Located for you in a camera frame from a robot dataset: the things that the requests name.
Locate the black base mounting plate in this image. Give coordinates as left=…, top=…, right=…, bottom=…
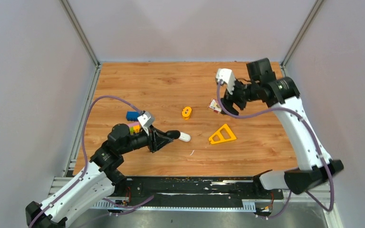
left=109, top=176, right=284, bottom=209

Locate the black earbud charging case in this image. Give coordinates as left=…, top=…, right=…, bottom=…
left=165, top=130, right=181, bottom=139

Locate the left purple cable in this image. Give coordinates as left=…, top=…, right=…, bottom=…
left=28, top=95, right=155, bottom=228

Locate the yellow traffic light block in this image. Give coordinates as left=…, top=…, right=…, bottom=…
left=182, top=106, right=192, bottom=120

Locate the white earbud charging case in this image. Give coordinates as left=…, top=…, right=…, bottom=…
left=178, top=132, right=191, bottom=143

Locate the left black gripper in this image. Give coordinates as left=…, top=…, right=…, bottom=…
left=119, top=124, right=173, bottom=155

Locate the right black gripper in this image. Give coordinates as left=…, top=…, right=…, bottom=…
left=219, top=78, right=259, bottom=118

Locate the blue toy brick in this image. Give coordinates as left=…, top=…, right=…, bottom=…
left=125, top=111, right=141, bottom=122

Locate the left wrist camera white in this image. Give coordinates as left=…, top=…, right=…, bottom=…
left=137, top=111, right=155, bottom=135

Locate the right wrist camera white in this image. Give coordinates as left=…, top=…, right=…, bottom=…
left=215, top=68, right=236, bottom=95

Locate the yellow triangular toy frame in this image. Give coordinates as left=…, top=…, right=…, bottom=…
left=208, top=124, right=237, bottom=145

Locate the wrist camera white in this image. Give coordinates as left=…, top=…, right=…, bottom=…
left=215, top=68, right=236, bottom=95
left=137, top=111, right=155, bottom=135

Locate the pink picture card block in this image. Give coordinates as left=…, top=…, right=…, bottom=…
left=208, top=99, right=222, bottom=114

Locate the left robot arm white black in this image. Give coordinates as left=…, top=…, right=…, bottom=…
left=25, top=124, right=189, bottom=228

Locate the pink green orange brick stack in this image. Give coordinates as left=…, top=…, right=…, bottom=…
left=127, top=122, right=141, bottom=135

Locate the white slotted cable duct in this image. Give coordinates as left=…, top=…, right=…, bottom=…
left=58, top=198, right=257, bottom=213

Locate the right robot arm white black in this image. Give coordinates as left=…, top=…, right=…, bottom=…
left=215, top=58, right=344, bottom=199

